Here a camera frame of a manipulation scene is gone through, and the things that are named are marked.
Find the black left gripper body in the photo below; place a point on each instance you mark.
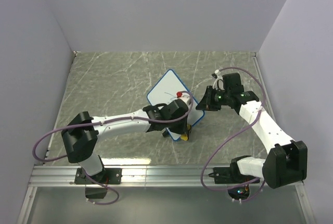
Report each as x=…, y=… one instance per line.
x=178, y=127

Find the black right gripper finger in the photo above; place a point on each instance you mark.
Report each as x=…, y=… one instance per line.
x=204, y=104
x=207, y=95

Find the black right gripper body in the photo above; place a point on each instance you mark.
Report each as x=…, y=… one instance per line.
x=219, y=98

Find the yellow bone-shaped whiteboard eraser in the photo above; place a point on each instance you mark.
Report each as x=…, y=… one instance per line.
x=185, y=136

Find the blue-framed small whiteboard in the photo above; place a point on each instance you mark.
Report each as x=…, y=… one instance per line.
x=165, y=91

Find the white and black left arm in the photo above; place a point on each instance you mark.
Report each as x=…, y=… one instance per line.
x=84, y=131

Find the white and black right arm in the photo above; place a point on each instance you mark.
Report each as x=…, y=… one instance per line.
x=287, y=159

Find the black whiteboard clip lower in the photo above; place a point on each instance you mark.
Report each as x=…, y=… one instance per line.
x=165, y=134

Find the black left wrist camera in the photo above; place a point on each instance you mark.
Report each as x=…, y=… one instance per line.
x=174, y=110

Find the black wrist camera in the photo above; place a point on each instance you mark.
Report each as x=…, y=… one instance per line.
x=232, y=83
x=174, y=110

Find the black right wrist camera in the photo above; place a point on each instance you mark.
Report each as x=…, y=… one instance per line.
x=232, y=83

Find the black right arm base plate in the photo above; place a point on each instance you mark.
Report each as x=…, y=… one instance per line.
x=226, y=175

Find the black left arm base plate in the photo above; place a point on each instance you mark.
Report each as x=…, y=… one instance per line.
x=107, y=176

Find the aluminium extrusion rail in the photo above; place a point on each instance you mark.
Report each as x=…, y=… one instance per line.
x=132, y=176

